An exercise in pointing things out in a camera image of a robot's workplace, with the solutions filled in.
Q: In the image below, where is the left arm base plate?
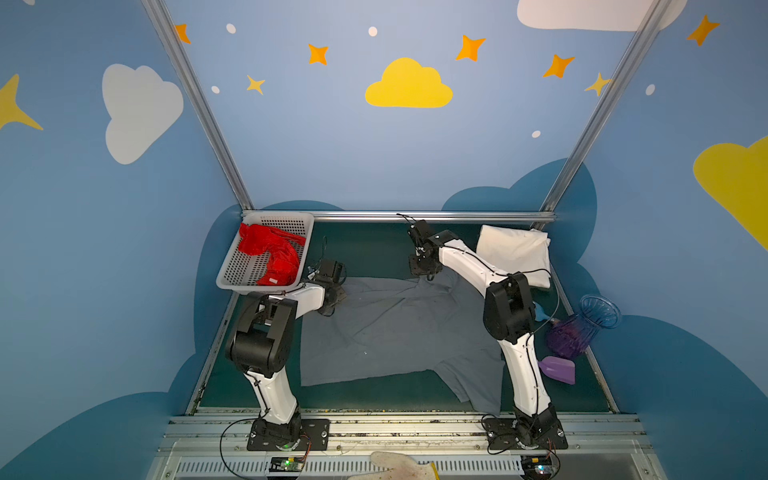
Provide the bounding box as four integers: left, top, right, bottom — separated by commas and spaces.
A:
246, 417, 330, 452

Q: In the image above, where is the folded white t shirt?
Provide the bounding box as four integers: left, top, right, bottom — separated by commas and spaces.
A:
476, 225, 551, 289

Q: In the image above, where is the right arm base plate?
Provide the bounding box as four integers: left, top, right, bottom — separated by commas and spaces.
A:
480, 415, 569, 451

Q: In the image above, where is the right aluminium frame post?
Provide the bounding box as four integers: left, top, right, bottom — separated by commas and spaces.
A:
540, 0, 672, 217

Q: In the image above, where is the white plastic laundry basket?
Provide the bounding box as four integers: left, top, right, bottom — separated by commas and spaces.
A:
216, 211, 314, 295

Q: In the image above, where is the left circuit board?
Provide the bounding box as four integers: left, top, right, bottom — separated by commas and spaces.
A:
268, 457, 304, 475

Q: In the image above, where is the left aluminium frame post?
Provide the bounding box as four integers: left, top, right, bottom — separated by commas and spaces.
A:
141, 0, 254, 210

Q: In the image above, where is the white work glove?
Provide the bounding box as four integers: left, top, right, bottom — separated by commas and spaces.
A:
350, 451, 440, 480

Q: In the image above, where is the circuit board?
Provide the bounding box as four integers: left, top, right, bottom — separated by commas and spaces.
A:
268, 457, 304, 475
520, 456, 557, 480

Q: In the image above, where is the horizontal aluminium frame bar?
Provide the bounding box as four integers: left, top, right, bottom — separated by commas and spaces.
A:
241, 209, 556, 224

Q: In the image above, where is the red t shirt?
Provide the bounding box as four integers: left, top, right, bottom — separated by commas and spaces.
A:
238, 223, 306, 286

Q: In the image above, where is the right circuit board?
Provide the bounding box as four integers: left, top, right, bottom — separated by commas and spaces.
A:
520, 456, 557, 480

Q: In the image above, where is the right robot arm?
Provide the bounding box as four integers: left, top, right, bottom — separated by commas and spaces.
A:
405, 216, 568, 450

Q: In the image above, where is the aluminium frame post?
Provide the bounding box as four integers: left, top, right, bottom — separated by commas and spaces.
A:
141, 0, 254, 210
540, 0, 672, 217

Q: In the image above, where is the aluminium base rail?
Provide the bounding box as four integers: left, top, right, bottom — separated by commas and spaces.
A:
147, 410, 667, 479

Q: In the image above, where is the grey t shirt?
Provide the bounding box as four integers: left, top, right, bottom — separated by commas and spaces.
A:
299, 269, 505, 414

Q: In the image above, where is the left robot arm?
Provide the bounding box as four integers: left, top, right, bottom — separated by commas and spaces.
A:
225, 260, 346, 451

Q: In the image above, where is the purple scoop pink handle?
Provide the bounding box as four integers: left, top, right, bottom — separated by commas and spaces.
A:
538, 356, 576, 385

